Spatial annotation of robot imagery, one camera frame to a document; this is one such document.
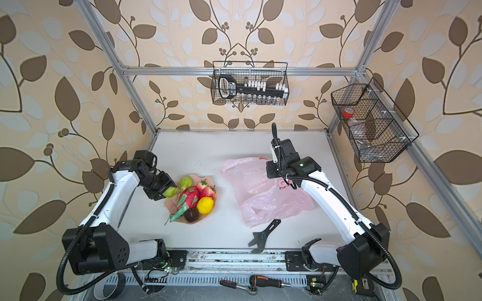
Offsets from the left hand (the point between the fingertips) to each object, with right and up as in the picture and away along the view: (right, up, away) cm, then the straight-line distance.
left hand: (170, 187), depth 80 cm
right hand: (+44, +8, -1) cm, 44 cm away
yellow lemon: (+15, -8, +1) cm, 17 cm away
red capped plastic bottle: (+77, +32, +1) cm, 84 cm away
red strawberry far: (+12, -1, +9) cm, 15 cm away
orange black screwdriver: (+40, -33, -12) cm, 53 cm away
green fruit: (+4, 0, +8) cm, 9 cm away
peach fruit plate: (-2, -9, +6) cm, 11 cm away
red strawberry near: (+15, -4, +7) cm, 17 cm away
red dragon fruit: (+7, -6, +2) cm, 10 cm away
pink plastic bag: (+39, -3, -8) cm, 40 cm away
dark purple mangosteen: (+10, -11, -2) cm, 15 cm away
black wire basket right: (+86, +24, -6) cm, 89 cm away
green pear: (+1, -2, -3) cm, 3 cm away
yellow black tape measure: (+76, -33, -13) cm, 84 cm away
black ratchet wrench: (+35, -35, -13) cm, 51 cm away
